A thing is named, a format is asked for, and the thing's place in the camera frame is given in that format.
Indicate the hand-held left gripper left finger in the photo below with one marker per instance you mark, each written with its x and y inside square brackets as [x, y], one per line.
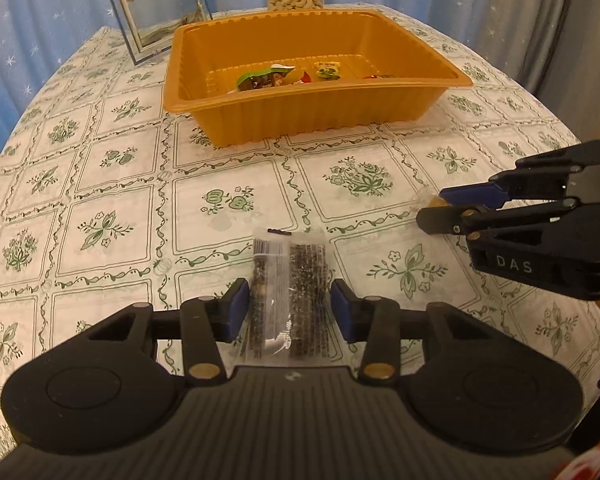
[237, 310]

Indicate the red foil candy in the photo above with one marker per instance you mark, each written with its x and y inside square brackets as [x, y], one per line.
[306, 78]

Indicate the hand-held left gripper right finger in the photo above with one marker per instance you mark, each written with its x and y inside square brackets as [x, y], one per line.
[342, 310]

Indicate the blue star-print curtain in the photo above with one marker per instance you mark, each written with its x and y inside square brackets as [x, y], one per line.
[40, 10]

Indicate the orange plastic tray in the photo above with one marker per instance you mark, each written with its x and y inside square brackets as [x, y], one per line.
[305, 110]

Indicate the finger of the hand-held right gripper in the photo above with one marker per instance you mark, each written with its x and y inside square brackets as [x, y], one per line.
[445, 220]
[472, 194]

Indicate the clear packet of dark snack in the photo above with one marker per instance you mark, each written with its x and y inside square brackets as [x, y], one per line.
[305, 280]

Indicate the small yellow green packet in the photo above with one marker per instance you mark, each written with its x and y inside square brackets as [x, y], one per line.
[327, 70]

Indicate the gold candy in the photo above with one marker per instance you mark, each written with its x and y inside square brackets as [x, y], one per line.
[436, 203]

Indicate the red gold-label snack packet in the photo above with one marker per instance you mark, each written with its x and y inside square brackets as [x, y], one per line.
[380, 77]

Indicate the grey curtain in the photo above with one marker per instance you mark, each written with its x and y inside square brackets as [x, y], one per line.
[555, 20]

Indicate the silver picture frame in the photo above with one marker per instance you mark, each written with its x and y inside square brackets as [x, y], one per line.
[150, 5]

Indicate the green snack packet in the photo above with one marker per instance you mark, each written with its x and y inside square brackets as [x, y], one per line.
[255, 81]

